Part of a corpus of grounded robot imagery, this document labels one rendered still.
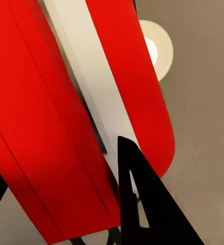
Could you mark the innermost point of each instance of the radio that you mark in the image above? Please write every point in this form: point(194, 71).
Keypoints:
point(75, 75)

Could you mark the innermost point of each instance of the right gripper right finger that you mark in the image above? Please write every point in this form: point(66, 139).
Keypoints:
point(168, 225)

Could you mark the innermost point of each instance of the coffee table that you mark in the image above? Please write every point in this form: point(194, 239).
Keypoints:
point(185, 39)

